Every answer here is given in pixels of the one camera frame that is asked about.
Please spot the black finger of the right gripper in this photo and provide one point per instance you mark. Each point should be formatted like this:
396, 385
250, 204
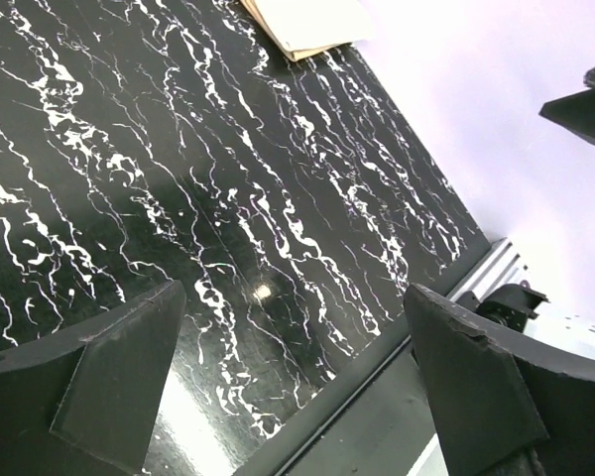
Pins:
575, 112

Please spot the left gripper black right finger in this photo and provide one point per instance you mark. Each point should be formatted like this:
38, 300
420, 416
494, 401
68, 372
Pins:
502, 403

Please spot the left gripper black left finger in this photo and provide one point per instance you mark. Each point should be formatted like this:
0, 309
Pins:
84, 400

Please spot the white printed t shirt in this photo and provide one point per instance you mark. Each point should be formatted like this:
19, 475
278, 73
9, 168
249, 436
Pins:
309, 25

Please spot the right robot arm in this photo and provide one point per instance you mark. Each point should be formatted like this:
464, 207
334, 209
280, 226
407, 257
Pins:
525, 310

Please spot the folded beige t shirt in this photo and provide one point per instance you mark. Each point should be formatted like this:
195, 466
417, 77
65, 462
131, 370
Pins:
292, 56

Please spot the aluminium frame rail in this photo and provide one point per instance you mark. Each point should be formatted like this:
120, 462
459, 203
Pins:
502, 265

